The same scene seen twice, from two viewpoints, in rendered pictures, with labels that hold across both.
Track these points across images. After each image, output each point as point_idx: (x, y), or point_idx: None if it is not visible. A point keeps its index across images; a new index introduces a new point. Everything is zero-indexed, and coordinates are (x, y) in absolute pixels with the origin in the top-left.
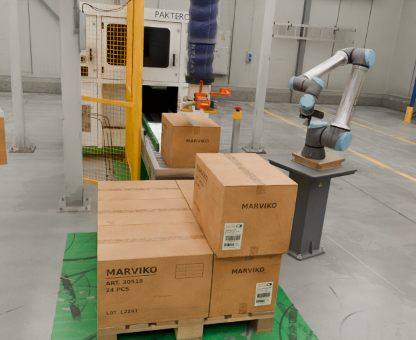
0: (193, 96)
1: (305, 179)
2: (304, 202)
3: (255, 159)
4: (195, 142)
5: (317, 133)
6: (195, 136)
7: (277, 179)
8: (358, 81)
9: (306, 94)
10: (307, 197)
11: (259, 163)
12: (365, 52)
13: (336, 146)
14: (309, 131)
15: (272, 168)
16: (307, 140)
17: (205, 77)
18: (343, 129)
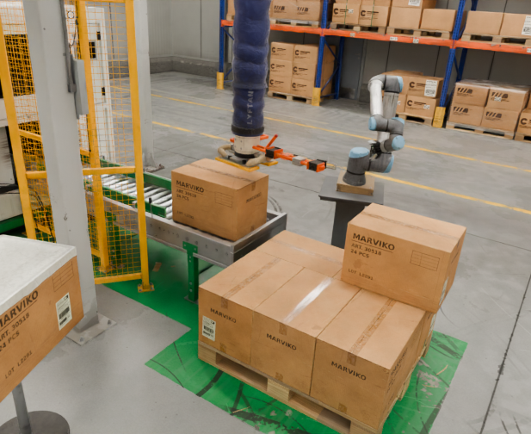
0: (250, 150)
1: (356, 205)
2: None
3: (391, 211)
4: (252, 200)
5: (365, 161)
6: (252, 193)
7: (449, 227)
8: (395, 107)
9: (398, 136)
10: None
11: (403, 214)
12: (398, 81)
13: (386, 170)
14: (356, 160)
15: (420, 216)
16: (355, 169)
17: (262, 126)
18: (390, 153)
